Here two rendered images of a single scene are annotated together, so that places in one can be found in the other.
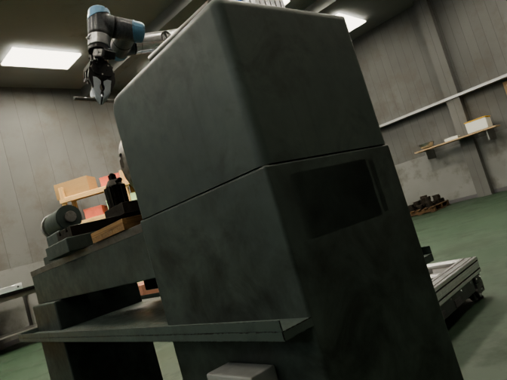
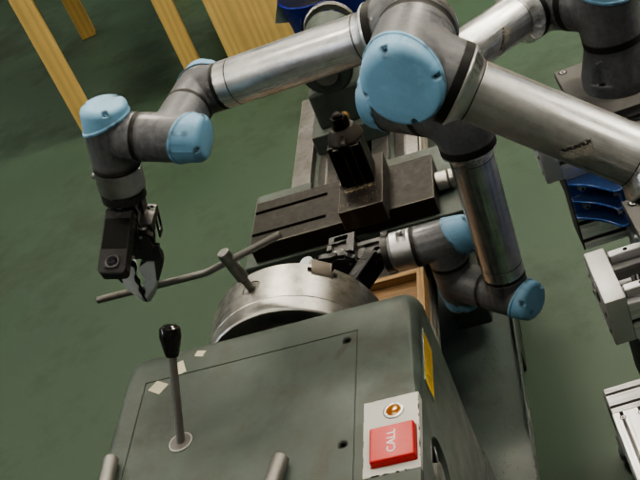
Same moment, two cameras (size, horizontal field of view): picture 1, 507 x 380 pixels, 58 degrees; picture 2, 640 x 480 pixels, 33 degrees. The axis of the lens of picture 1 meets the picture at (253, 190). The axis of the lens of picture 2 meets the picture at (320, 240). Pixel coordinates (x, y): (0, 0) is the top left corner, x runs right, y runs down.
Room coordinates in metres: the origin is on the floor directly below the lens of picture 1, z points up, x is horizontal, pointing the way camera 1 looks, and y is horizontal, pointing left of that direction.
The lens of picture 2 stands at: (0.90, -1.09, 2.23)
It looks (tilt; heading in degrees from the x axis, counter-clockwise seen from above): 32 degrees down; 58
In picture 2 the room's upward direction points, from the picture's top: 24 degrees counter-clockwise
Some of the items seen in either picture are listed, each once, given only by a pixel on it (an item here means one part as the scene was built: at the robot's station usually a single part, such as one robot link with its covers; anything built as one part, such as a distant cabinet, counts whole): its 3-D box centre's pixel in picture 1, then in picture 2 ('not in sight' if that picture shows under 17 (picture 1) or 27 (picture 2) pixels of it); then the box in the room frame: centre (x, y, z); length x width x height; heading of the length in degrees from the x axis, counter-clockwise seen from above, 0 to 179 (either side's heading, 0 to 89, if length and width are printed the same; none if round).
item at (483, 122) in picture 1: (478, 124); not in sight; (10.04, -5.12, 1.54); 0.46 x 0.38 x 0.26; 47
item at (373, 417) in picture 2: not in sight; (397, 448); (1.45, -0.19, 1.23); 0.13 x 0.08 x 0.06; 42
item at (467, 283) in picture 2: not in sight; (464, 283); (1.96, 0.19, 0.98); 0.11 x 0.08 x 0.11; 90
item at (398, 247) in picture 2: not in sight; (401, 249); (1.91, 0.27, 1.08); 0.08 x 0.05 x 0.08; 41
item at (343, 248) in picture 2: not in sight; (360, 258); (1.86, 0.33, 1.08); 0.12 x 0.09 x 0.08; 131
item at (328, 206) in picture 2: (111, 224); (344, 208); (2.10, 0.67, 0.95); 0.43 x 0.18 x 0.04; 132
